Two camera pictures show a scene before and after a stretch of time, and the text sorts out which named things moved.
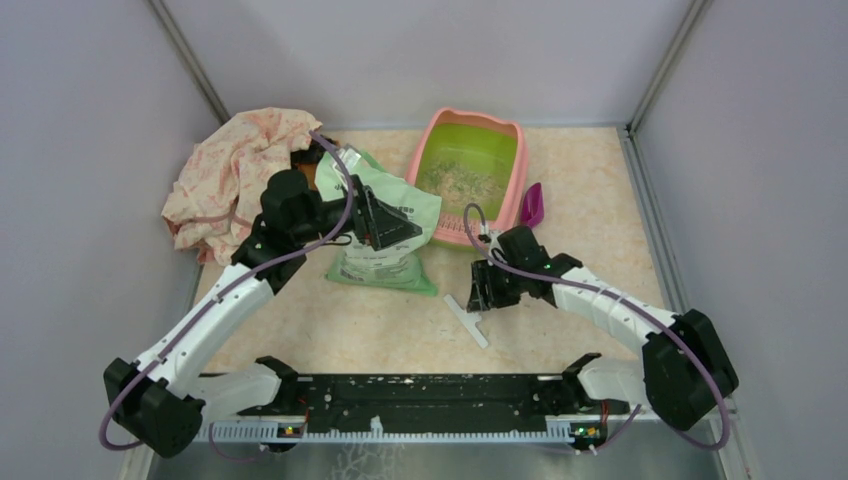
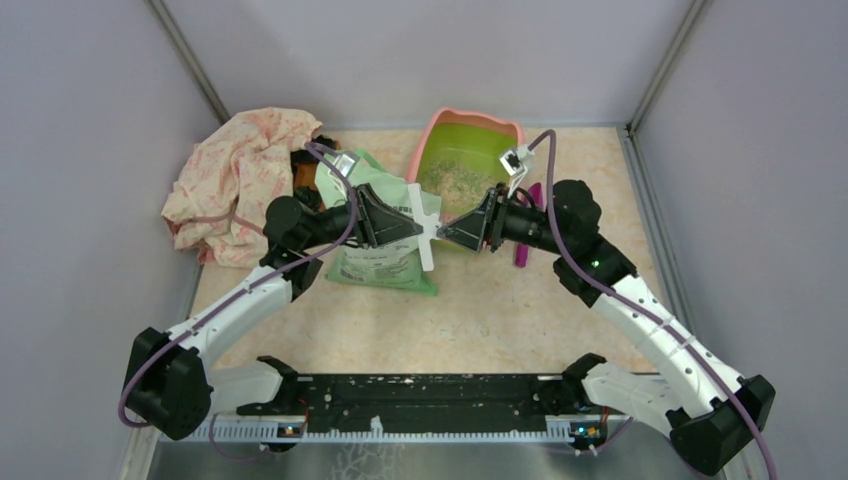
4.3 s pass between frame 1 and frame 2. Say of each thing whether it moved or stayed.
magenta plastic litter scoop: stayed
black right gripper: moved
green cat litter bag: stayed
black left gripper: stayed
